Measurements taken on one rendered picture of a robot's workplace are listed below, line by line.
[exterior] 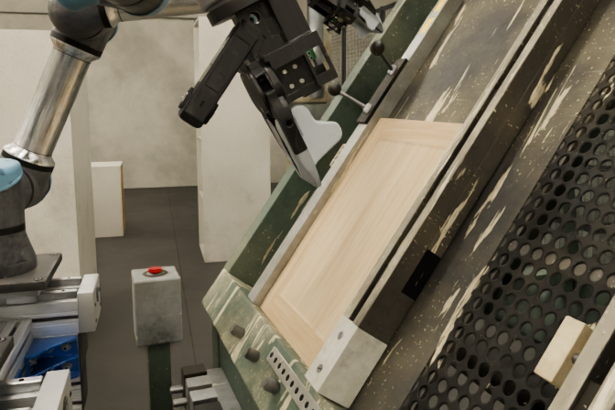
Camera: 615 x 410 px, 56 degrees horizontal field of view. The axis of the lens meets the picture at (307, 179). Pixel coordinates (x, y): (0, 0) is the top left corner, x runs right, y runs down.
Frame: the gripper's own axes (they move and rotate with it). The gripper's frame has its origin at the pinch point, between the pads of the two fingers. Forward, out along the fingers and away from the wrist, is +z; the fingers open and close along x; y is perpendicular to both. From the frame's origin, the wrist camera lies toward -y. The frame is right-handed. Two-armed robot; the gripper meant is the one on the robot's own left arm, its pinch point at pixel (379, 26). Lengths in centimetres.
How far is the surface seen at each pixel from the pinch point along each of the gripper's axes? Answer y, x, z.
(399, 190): 47.2, 4.8, 9.9
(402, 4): -27.6, -8.7, 11.7
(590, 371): 93, 49, 3
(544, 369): 90, 41, 6
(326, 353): 85, 2, 1
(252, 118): -183, -284, 70
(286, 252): 52, -32, 6
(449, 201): 59, 23, 6
